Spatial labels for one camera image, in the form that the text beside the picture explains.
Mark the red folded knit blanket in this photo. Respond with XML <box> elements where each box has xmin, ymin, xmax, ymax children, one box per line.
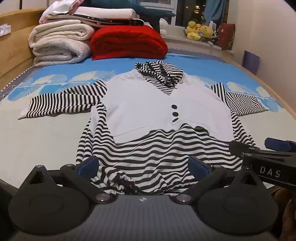
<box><xmin>90</xmin><ymin>25</ymin><xmax>169</xmax><ymax>61</ymax></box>

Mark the yellow plush toy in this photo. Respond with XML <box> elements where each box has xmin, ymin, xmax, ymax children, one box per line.
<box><xmin>185</xmin><ymin>21</ymin><xmax>202</xmax><ymax>41</ymax></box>
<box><xmin>199</xmin><ymin>24</ymin><xmax>214</xmax><ymax>39</ymax></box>

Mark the dark star print folded quilt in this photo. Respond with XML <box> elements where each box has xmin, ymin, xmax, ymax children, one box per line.
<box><xmin>79</xmin><ymin>13</ymin><xmax>149</xmax><ymax>28</ymax></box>

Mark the teal plush shark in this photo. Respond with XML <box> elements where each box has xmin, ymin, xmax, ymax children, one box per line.
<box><xmin>87</xmin><ymin>0</ymin><xmax>176</xmax><ymax>33</ymax></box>

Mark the blue curtain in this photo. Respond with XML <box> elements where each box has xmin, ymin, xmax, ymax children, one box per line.
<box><xmin>204</xmin><ymin>0</ymin><xmax>230</xmax><ymax>24</ymax></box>

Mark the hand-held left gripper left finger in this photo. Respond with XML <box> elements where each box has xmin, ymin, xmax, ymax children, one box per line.
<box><xmin>20</xmin><ymin>155</ymin><xmax>116</xmax><ymax>205</ymax></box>

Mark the black white striped hooded top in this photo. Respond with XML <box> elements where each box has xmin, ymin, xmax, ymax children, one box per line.
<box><xmin>18</xmin><ymin>61</ymin><xmax>268</xmax><ymax>195</ymax></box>

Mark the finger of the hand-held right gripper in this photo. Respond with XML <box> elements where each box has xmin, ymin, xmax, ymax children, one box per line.
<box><xmin>264</xmin><ymin>137</ymin><xmax>296</xmax><ymax>156</ymax></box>
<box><xmin>228</xmin><ymin>140</ymin><xmax>285</xmax><ymax>163</ymax></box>

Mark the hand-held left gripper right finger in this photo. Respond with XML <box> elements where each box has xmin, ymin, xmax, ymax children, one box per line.
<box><xmin>171</xmin><ymin>156</ymin><xmax>265</xmax><ymax>205</ymax></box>

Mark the pink white folded cloth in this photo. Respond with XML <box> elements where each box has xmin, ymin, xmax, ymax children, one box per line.
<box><xmin>39</xmin><ymin>0</ymin><xmax>84</xmax><ymax>24</ymax></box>

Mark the purple box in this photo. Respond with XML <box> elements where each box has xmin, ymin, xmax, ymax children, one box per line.
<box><xmin>241</xmin><ymin>50</ymin><xmax>261</xmax><ymax>75</ymax></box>

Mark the white folded fleece blanket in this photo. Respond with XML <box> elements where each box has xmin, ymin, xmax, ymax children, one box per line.
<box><xmin>28</xmin><ymin>19</ymin><xmax>93</xmax><ymax>68</ymax></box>

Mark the blue white printed bed sheet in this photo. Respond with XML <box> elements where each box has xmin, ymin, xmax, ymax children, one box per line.
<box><xmin>0</xmin><ymin>47</ymin><xmax>296</xmax><ymax>194</ymax></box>

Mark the dark red patterned bag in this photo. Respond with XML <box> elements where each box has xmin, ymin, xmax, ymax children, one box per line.
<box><xmin>217</xmin><ymin>22</ymin><xmax>236</xmax><ymax>50</ymax></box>

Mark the cream folded quilt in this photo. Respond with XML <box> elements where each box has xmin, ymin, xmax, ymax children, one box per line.
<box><xmin>75</xmin><ymin>6</ymin><xmax>137</xmax><ymax>21</ymax></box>

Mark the dark window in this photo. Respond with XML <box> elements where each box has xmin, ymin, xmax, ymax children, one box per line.
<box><xmin>139</xmin><ymin>0</ymin><xmax>210</xmax><ymax>26</ymax></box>

